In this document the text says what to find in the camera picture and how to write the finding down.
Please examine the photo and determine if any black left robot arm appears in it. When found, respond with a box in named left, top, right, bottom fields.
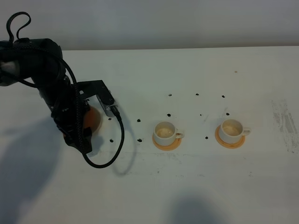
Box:
left=0, top=38, right=92, bottom=154

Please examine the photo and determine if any white right teacup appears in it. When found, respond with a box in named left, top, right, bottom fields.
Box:
left=219, top=119, right=251, bottom=144

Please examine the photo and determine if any braided black camera cable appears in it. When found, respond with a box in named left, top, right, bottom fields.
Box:
left=0, top=13, right=124, bottom=169

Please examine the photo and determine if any orange coaster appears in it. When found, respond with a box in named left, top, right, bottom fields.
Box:
left=152, top=136, right=182, bottom=151
left=214, top=126, right=246, bottom=149

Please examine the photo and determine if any orange right coaster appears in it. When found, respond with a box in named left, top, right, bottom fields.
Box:
left=214, top=126, right=246, bottom=149

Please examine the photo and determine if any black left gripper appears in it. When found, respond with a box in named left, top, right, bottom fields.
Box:
left=51, top=84, right=93, bottom=154

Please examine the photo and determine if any brown clay teapot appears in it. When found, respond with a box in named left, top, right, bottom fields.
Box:
left=83, top=105, right=102, bottom=134

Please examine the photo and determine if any orange left coaster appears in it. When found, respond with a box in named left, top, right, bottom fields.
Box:
left=152, top=136, right=182, bottom=151

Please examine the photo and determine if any white teacup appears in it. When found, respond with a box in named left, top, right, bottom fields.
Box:
left=219, top=119, right=251, bottom=144
left=153, top=121, right=185, bottom=146

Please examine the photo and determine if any white left teacup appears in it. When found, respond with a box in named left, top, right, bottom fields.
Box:
left=153, top=121, right=185, bottom=146

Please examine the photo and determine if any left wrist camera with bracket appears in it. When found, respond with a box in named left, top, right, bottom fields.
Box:
left=77, top=80, right=120, bottom=118

